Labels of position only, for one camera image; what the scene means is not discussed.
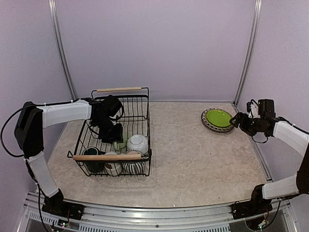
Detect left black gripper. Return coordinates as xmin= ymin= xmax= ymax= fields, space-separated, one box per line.
xmin=94 ymin=116 xmax=124 ymax=144

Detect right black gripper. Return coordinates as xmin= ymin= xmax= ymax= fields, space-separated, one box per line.
xmin=230 ymin=112 xmax=265 ymax=136

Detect black white striped plate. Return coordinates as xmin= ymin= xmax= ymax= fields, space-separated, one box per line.
xmin=201 ymin=108 xmax=236 ymax=132

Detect light green mug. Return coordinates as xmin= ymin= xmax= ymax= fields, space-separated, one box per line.
xmin=112 ymin=131 xmax=127 ymax=151

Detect bright green plate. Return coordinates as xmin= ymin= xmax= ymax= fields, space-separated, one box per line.
xmin=206 ymin=109 xmax=232 ymax=128

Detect yellow patterned plate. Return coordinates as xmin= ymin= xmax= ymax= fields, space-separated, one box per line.
xmin=203 ymin=108 xmax=234 ymax=131

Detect black wire dish rack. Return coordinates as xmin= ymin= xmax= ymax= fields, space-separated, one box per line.
xmin=67 ymin=87 xmax=152 ymax=176

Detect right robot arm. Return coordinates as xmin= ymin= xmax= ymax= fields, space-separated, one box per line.
xmin=230 ymin=99 xmax=309 ymax=217

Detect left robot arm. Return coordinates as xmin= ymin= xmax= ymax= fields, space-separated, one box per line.
xmin=14 ymin=95 xmax=124 ymax=216

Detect white ceramic bowl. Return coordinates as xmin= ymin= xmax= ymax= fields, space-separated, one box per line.
xmin=126 ymin=134 xmax=148 ymax=154

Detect white brown cup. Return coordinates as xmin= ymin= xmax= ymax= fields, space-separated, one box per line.
xmin=104 ymin=163 xmax=123 ymax=176

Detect dark green mug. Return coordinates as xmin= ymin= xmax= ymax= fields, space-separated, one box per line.
xmin=83 ymin=146 xmax=106 ymax=174

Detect black white striped bowl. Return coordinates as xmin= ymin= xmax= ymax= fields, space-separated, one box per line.
xmin=122 ymin=150 xmax=146 ymax=175

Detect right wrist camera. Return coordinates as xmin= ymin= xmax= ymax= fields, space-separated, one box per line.
xmin=246 ymin=99 xmax=260 ymax=118

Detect right aluminium corner post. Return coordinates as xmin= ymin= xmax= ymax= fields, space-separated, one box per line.
xmin=233 ymin=0 xmax=262 ymax=106

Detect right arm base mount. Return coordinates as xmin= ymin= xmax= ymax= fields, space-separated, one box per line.
xmin=231 ymin=184 xmax=272 ymax=219

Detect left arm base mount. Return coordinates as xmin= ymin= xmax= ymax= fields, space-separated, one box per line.
xmin=42 ymin=189 xmax=85 ymax=220

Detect aluminium front rail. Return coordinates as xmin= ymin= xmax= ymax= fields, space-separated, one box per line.
xmin=15 ymin=194 xmax=298 ymax=232

